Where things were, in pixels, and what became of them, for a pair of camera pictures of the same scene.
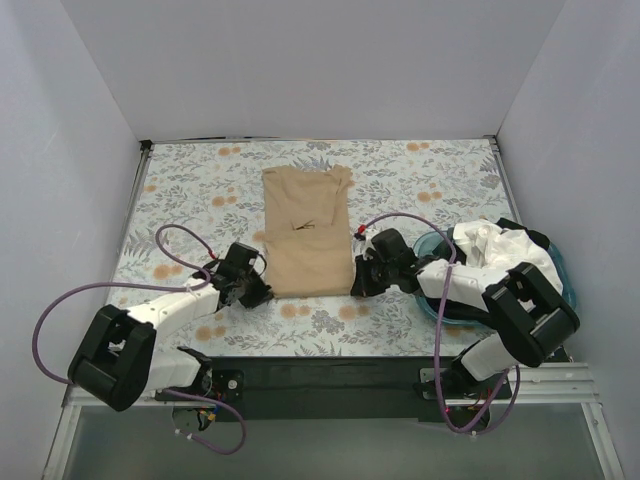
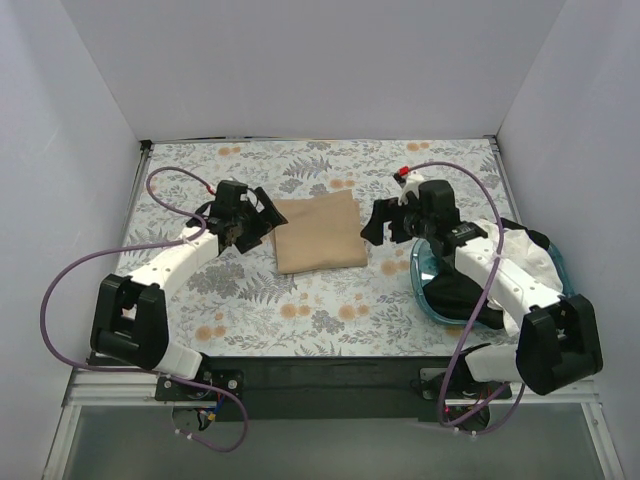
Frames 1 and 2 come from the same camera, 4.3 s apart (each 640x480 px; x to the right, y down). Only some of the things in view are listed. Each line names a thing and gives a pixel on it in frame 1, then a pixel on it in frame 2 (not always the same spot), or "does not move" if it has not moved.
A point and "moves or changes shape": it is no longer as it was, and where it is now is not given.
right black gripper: x=368 y=275 -> x=395 y=222
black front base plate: x=343 y=388 does not move
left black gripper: x=255 y=293 -> x=254 y=223
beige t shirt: x=309 y=249 moves or changes shape
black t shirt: x=448 y=247 does not move
